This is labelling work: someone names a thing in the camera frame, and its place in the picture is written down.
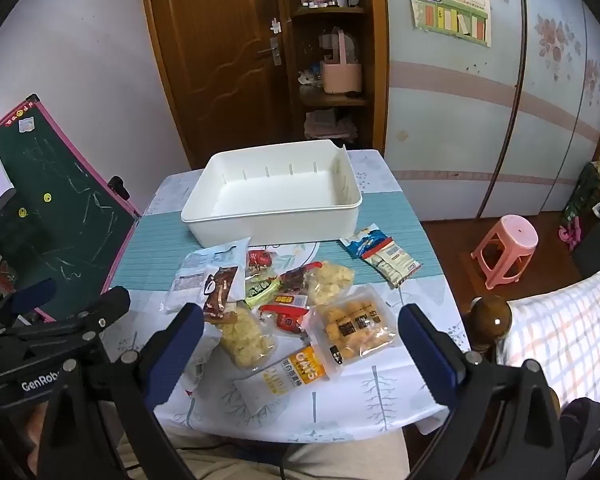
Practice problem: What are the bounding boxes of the wooden bed post knob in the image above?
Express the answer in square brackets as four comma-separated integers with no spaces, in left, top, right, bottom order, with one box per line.
[467,295,514,362]

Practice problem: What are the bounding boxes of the small toys on shelf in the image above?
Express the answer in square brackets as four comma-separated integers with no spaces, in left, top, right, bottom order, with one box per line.
[297,61,324,87]

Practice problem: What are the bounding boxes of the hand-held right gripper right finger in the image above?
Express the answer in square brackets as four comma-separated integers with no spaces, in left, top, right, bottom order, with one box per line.
[398,303,567,480]

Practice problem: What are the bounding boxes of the teal woven table mat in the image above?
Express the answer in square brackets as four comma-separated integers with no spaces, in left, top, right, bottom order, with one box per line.
[111,199,440,292]

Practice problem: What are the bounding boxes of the brown wooden door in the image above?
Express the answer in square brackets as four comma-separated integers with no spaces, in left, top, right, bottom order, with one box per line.
[139,0,293,170]

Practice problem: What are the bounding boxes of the large white snack bag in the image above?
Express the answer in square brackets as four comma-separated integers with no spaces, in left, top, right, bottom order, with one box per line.
[164,236,252,314]

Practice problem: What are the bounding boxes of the wooden corner shelf unit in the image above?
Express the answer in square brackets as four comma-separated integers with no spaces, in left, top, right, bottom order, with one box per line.
[274,0,388,152]

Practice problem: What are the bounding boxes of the metal door handle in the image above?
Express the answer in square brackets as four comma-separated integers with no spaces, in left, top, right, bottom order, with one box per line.
[257,35,284,67]

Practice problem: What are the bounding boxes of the white plastic storage bin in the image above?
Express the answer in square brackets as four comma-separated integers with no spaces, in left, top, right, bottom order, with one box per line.
[180,139,364,249]

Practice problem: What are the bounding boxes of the small white snack packet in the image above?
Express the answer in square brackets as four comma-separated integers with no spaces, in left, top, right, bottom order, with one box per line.
[187,321,222,378]

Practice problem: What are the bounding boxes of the floral wardrobe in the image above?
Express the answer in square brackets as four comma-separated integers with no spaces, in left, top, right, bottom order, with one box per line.
[382,0,600,222]

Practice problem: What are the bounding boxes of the pink toy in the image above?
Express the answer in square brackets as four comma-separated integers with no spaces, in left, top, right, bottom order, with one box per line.
[557,224,582,252]

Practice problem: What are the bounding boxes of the brown chocolate snack packet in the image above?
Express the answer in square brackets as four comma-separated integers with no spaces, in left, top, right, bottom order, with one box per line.
[202,265,240,322]

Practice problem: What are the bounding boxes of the colourful wall poster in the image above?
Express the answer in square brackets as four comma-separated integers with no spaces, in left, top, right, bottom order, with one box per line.
[405,0,494,49]

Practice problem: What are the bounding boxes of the red sausage packet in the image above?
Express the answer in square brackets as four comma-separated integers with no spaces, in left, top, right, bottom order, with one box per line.
[258,301,312,335]

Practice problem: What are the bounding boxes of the blue and white snack packet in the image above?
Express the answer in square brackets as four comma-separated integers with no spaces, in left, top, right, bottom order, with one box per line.
[339,224,424,289]

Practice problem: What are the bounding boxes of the black chalkboard knob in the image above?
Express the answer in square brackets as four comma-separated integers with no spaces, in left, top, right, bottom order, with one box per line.
[108,175,132,202]

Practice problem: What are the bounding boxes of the person's beige trousers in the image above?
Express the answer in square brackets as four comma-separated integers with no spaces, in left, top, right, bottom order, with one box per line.
[115,427,412,480]

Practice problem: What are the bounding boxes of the green cardboard box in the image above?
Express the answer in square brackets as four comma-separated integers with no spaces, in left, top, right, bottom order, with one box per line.
[561,160,600,227]

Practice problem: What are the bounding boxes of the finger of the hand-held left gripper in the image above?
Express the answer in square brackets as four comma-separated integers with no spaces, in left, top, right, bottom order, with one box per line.
[44,286,132,345]
[0,279,59,334]

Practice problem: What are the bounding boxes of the green chalkboard with pink frame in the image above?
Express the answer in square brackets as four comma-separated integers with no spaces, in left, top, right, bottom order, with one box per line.
[0,94,142,322]

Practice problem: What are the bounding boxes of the dark red snack packet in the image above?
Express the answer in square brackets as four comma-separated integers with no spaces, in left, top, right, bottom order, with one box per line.
[279,266,312,307]

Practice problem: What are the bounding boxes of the black cable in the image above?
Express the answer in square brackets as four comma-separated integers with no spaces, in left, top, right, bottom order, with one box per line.
[124,437,303,480]

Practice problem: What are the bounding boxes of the small red snack packet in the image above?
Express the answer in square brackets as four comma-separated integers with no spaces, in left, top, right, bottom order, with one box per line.
[246,249,277,277]

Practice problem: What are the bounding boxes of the clear packet of round pastries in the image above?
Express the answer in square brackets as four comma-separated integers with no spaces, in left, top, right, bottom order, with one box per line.
[307,284,399,382]

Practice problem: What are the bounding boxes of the pink plastic stool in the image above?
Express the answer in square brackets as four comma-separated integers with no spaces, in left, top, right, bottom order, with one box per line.
[470,213,540,290]

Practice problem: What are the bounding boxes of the checked blanket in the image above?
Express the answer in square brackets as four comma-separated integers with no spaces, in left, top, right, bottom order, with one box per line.
[499,259,600,423]

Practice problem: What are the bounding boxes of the clear bag of yellow chips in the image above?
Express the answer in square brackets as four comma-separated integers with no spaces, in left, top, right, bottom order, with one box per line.
[214,304,277,370]
[304,260,356,307]

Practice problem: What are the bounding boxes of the white and orange bar packet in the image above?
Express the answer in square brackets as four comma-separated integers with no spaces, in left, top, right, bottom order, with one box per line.
[232,344,329,415]

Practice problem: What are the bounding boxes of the green snack packet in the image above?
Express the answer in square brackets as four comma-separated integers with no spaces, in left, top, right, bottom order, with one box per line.
[244,279,282,310]

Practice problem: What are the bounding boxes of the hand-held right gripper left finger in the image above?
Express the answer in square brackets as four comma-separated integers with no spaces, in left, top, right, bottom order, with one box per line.
[35,302,206,480]

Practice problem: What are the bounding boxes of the stack of folded cloths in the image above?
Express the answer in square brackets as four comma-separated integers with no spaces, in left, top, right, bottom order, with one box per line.
[304,109,357,142]

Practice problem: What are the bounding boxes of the pink storage basket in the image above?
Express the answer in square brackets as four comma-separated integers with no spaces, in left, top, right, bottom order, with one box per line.
[319,30,364,96]

